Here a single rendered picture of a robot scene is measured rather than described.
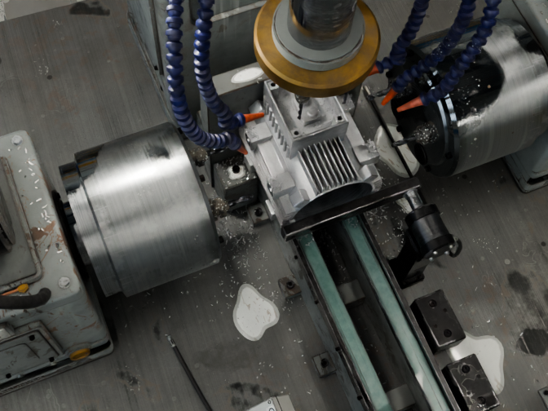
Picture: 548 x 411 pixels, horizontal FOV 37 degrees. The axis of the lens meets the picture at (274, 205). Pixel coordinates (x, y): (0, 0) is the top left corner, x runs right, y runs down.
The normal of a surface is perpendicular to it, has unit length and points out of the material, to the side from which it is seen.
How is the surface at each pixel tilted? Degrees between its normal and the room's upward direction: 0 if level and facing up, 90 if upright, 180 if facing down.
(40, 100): 0
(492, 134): 62
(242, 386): 0
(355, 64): 0
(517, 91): 32
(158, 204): 25
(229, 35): 90
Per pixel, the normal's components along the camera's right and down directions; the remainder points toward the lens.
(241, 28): 0.38, 0.86
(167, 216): 0.24, 0.11
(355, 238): 0.04, -0.40
